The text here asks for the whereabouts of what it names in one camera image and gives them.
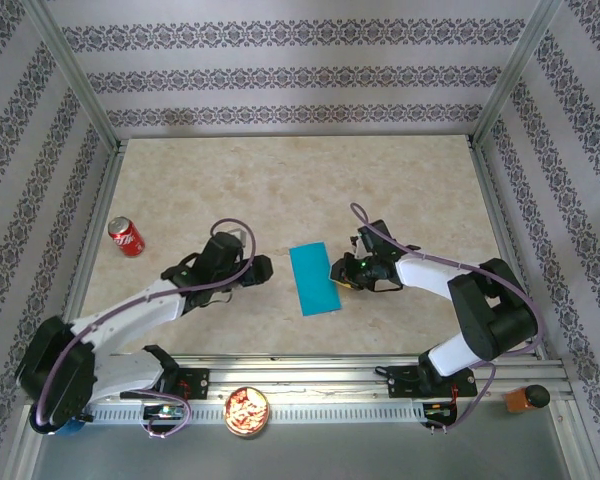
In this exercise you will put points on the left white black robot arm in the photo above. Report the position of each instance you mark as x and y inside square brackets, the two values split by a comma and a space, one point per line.
[125, 315]

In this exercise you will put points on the small circuit board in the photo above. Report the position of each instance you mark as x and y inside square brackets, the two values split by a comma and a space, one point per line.
[162, 412]
[437, 411]

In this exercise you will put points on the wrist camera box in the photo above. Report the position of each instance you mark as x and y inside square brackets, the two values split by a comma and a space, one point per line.
[366, 242]
[237, 236]

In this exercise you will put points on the aluminium frame post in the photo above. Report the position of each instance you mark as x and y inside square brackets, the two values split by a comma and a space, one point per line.
[514, 70]
[80, 82]

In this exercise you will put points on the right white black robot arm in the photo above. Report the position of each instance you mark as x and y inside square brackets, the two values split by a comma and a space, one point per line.
[490, 310]

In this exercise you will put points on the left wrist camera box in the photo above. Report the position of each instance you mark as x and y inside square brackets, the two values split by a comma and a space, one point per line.
[237, 236]

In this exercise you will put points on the red soda can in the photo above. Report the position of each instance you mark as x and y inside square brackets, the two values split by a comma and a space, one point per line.
[126, 239]

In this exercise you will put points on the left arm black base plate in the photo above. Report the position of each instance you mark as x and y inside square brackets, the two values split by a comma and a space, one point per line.
[197, 384]

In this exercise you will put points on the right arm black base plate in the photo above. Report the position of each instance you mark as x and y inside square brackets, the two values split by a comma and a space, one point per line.
[402, 384]

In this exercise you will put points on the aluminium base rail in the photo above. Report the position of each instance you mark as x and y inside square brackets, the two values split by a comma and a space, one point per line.
[305, 372]

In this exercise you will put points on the round tin of red food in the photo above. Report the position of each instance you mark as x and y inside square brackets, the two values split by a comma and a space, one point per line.
[246, 411]

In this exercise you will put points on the blue mug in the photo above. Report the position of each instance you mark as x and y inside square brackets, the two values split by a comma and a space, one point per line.
[72, 428]

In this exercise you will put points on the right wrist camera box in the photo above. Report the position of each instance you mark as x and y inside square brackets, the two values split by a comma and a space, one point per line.
[366, 242]

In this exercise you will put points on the aluminium side rail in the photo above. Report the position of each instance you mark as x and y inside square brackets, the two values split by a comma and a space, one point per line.
[495, 200]
[87, 250]

